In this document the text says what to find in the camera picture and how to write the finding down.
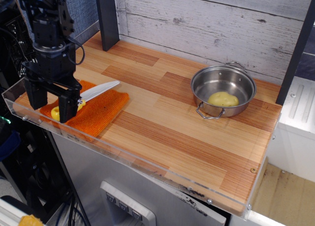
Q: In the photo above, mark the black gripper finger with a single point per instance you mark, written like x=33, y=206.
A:
x=68, y=105
x=36, y=93

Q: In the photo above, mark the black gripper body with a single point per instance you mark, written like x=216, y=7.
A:
x=54, y=68

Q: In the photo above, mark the yellow handled white toy knife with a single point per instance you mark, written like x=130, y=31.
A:
x=87, y=96

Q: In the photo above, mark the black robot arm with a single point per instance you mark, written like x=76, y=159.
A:
x=47, y=33

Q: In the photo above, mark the orange knitted cloth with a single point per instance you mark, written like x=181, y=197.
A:
x=95, y=116

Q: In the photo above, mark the black plastic crate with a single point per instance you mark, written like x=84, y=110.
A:
x=19, y=44

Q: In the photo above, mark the silver toy fridge cabinet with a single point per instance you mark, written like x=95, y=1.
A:
x=115, y=194

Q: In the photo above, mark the yellow toy potato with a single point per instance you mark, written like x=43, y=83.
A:
x=223, y=99

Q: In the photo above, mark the small steel pot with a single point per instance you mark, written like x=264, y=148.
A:
x=231, y=78

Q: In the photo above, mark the clear acrylic table guard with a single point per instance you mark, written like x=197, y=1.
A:
x=159, y=135

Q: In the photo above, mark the white side counter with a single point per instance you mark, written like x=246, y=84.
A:
x=292, y=147

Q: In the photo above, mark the dark grey left post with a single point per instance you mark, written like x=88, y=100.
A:
x=108, y=23

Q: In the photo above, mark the dark grey post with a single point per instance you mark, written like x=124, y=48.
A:
x=108, y=23
x=297, y=53

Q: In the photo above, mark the dark grey right post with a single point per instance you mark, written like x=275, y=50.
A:
x=297, y=53

